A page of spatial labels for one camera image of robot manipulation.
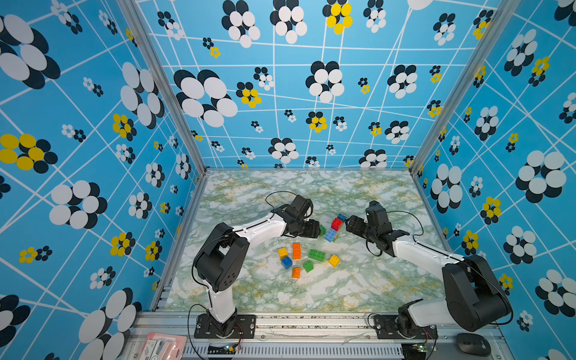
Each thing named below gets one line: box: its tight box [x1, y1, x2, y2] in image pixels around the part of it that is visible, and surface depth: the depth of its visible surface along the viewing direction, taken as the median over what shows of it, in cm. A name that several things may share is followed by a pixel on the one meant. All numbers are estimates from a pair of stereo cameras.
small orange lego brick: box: [291, 267, 302, 279], surface depth 86 cm
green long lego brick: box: [308, 249, 327, 262], surface depth 91 cm
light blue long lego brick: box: [324, 228, 338, 243], surface depth 88 cm
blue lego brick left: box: [281, 256, 294, 270], surface depth 88 cm
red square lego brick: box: [330, 217, 343, 232], surface depth 88 cm
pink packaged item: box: [139, 332, 188, 360], surface depth 71 cm
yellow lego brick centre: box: [328, 254, 342, 268], surface depth 88 cm
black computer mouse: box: [456, 333, 492, 357], surface depth 70 cm
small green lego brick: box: [303, 260, 315, 273], surface depth 88 cm
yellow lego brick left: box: [277, 247, 288, 261], surface depth 89 cm
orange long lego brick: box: [291, 242, 303, 261], surface depth 92 cm
